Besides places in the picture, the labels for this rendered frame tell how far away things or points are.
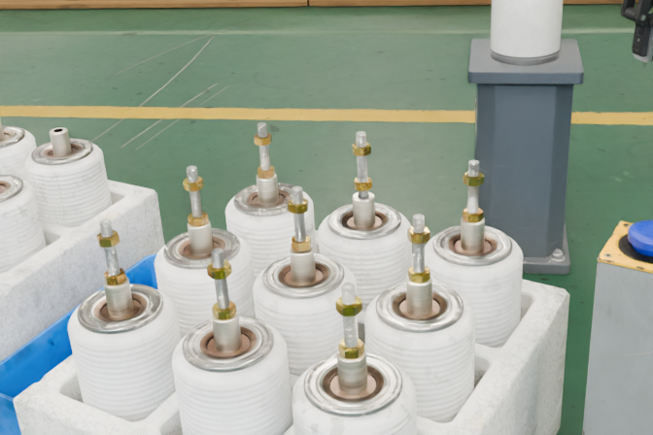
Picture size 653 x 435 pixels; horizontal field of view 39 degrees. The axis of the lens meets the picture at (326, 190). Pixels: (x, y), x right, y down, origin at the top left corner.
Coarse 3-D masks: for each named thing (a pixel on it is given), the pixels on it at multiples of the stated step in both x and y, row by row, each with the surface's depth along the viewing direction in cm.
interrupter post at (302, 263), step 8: (312, 248) 84; (296, 256) 83; (304, 256) 83; (312, 256) 83; (296, 264) 83; (304, 264) 83; (312, 264) 84; (296, 272) 84; (304, 272) 84; (312, 272) 84; (296, 280) 84; (304, 280) 84; (312, 280) 84
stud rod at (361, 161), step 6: (360, 132) 90; (360, 138) 89; (360, 144) 90; (360, 156) 90; (366, 156) 91; (360, 162) 91; (366, 162) 91; (360, 168) 91; (366, 168) 91; (360, 174) 91; (366, 174) 91; (360, 180) 92; (366, 180) 92; (360, 192) 92; (366, 192) 92
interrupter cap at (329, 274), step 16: (288, 256) 88; (320, 256) 88; (272, 272) 86; (288, 272) 86; (320, 272) 86; (336, 272) 85; (272, 288) 83; (288, 288) 83; (304, 288) 82; (320, 288) 82
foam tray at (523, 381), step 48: (528, 288) 94; (528, 336) 87; (48, 384) 84; (480, 384) 81; (528, 384) 86; (48, 432) 82; (96, 432) 78; (144, 432) 77; (288, 432) 76; (432, 432) 76; (480, 432) 75; (528, 432) 89
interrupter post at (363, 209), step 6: (354, 198) 92; (360, 198) 92; (366, 198) 92; (372, 198) 92; (354, 204) 93; (360, 204) 92; (366, 204) 92; (372, 204) 92; (354, 210) 93; (360, 210) 92; (366, 210) 92; (372, 210) 93; (354, 216) 93; (360, 216) 93; (366, 216) 92; (372, 216) 93; (354, 222) 94; (360, 222) 93; (366, 222) 93; (372, 222) 93
